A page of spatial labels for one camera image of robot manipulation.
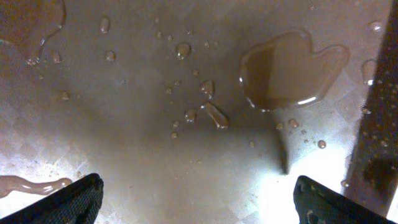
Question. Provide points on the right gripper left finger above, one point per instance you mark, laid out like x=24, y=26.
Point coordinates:
x=65, y=201

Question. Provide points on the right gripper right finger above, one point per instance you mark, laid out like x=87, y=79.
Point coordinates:
x=317, y=204

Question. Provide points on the dark brown serving tray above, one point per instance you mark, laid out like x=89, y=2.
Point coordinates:
x=198, y=111

